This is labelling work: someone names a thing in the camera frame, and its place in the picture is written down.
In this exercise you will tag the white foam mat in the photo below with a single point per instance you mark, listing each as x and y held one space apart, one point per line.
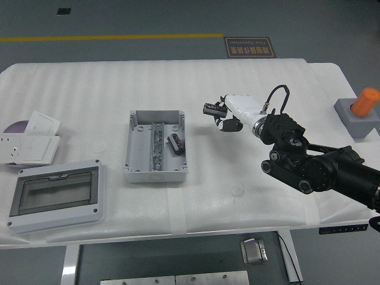
118 89

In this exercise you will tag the metal mounting rail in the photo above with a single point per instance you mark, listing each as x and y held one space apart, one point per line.
157 148

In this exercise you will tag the black floor hatch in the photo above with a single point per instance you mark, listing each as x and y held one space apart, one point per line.
63 11

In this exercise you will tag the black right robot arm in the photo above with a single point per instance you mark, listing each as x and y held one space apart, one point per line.
314 166

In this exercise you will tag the grey block holder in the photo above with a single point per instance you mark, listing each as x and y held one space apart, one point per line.
360 127

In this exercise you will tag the purple disc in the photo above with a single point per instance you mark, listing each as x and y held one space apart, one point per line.
17 127

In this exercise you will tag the white wall socket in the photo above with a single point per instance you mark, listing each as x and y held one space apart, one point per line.
9 148

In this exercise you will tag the black table control panel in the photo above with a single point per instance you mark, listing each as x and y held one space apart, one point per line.
343 229

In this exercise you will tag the white switch plate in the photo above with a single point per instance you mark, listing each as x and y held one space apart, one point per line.
41 121
38 150

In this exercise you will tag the grey cover with clear window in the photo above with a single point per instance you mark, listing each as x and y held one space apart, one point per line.
56 213

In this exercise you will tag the grey metal plate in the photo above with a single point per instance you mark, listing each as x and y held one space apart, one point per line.
212 278
137 280

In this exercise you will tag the white table leg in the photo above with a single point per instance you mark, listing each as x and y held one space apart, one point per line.
292 258
70 264

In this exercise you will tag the orange cylinder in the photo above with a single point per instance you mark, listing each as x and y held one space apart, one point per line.
365 102

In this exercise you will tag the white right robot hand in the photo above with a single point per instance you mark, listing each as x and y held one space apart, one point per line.
242 107

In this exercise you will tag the grey open junction box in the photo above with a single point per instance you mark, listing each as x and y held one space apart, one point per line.
139 148

